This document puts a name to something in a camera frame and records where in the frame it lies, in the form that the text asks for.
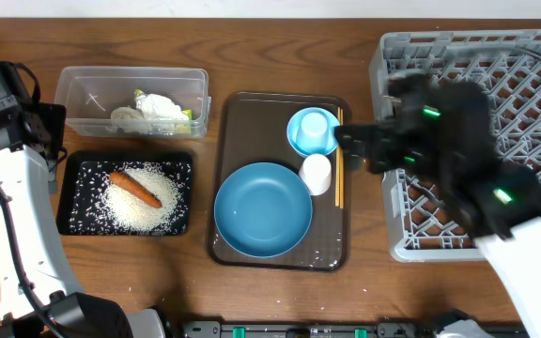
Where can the dark blue plate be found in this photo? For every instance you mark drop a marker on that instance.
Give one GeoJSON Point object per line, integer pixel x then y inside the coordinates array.
{"type": "Point", "coordinates": [263, 210]}

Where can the clear plastic bin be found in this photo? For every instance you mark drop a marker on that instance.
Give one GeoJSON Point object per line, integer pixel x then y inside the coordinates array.
{"type": "Point", "coordinates": [91, 94]}

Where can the orange carrot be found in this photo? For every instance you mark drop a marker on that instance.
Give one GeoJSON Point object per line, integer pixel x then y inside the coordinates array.
{"type": "Point", "coordinates": [133, 187]}

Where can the yellow snack wrapper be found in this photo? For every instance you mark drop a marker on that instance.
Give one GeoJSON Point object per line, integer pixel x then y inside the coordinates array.
{"type": "Point", "coordinates": [168, 126]}

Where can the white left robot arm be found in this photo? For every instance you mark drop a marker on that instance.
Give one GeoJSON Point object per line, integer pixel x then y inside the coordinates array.
{"type": "Point", "coordinates": [39, 293]}

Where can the wooden chopstick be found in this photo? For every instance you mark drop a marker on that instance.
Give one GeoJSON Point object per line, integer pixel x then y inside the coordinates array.
{"type": "Point", "coordinates": [340, 162]}
{"type": "Point", "coordinates": [336, 177]}

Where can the pile of white rice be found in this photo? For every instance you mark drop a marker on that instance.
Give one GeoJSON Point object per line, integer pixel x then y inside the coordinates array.
{"type": "Point", "coordinates": [134, 211]}

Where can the black waste tray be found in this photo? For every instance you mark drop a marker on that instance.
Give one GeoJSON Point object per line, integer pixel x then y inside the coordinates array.
{"type": "Point", "coordinates": [64, 197]}

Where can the light blue bowl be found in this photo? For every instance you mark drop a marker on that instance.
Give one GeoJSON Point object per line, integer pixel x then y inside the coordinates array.
{"type": "Point", "coordinates": [294, 123]}

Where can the grey dishwasher rack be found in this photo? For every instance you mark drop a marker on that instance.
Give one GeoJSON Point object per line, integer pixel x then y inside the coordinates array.
{"type": "Point", "coordinates": [507, 65]}

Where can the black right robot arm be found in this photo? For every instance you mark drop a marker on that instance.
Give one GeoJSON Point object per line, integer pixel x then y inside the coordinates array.
{"type": "Point", "coordinates": [443, 135]}

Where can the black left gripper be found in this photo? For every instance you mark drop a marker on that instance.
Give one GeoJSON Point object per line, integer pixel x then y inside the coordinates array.
{"type": "Point", "coordinates": [54, 116]}

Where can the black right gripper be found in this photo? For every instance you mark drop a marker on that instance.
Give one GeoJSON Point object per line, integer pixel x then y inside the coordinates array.
{"type": "Point", "coordinates": [382, 138]}

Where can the dark brown serving tray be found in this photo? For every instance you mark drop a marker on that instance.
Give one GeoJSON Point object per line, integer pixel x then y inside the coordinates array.
{"type": "Point", "coordinates": [254, 130]}

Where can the white tissue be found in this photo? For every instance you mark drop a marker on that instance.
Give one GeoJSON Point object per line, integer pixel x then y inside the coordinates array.
{"type": "Point", "coordinates": [157, 107]}

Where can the pink white cup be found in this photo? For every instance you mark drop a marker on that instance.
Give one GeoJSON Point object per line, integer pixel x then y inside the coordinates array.
{"type": "Point", "coordinates": [316, 174]}

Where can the light blue cup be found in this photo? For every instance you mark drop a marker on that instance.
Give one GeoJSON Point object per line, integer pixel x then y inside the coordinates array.
{"type": "Point", "coordinates": [312, 133]}

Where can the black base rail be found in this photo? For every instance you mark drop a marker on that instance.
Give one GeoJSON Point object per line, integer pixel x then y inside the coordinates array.
{"type": "Point", "coordinates": [214, 329]}

